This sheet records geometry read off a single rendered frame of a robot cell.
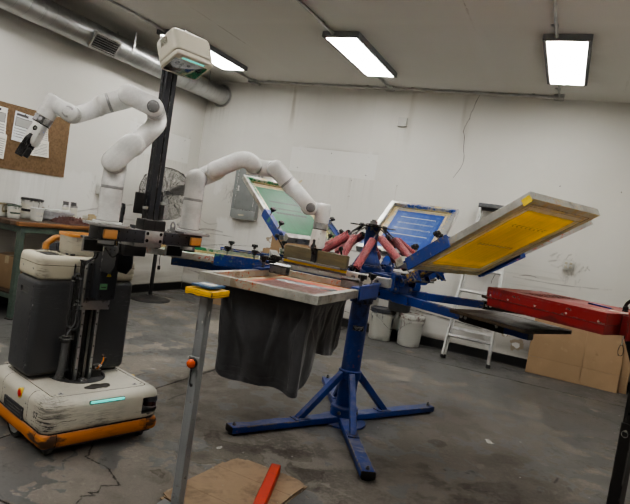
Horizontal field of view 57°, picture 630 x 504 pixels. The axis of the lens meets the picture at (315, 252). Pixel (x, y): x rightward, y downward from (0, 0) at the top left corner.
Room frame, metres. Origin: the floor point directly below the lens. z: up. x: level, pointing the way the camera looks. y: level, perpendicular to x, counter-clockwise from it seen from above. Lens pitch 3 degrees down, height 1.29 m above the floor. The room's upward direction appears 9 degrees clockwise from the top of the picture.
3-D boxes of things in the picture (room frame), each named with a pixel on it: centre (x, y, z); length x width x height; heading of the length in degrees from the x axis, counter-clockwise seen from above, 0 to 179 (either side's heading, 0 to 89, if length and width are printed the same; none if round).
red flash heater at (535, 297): (2.61, -1.20, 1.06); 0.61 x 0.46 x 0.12; 37
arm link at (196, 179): (2.88, 0.64, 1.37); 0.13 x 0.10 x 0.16; 8
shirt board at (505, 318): (3.21, -0.75, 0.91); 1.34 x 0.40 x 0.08; 37
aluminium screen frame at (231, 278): (2.78, 0.07, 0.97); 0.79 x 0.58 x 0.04; 157
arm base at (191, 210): (2.88, 0.65, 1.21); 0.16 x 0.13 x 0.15; 49
